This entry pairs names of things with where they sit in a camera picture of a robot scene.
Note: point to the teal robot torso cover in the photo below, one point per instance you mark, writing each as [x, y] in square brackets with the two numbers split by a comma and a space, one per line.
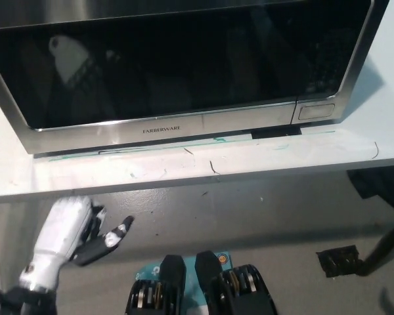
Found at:
[191, 279]

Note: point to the black cloth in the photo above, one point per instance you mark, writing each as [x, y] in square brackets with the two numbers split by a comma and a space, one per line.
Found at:
[381, 187]

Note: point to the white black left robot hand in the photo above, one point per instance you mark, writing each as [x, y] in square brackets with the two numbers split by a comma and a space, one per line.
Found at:
[62, 229]

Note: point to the stainless steel black microwave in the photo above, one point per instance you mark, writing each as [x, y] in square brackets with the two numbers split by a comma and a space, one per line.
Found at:
[354, 65]

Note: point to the black robot torso block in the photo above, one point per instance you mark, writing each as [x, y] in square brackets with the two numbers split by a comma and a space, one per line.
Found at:
[210, 269]
[172, 272]

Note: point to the black floor tape patch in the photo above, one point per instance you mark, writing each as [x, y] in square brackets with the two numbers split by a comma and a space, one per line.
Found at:
[336, 260]

